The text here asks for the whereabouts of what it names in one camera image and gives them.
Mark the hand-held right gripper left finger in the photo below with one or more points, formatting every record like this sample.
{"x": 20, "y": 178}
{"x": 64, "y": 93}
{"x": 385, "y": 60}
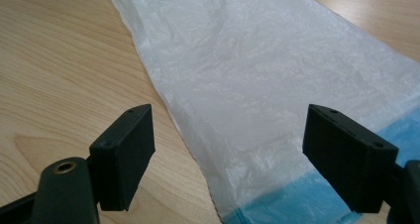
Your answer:
{"x": 122, "y": 158}

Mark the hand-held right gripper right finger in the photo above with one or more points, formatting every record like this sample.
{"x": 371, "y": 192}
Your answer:
{"x": 350, "y": 158}

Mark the white plastic bag blue edge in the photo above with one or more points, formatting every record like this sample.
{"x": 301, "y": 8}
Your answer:
{"x": 247, "y": 85}

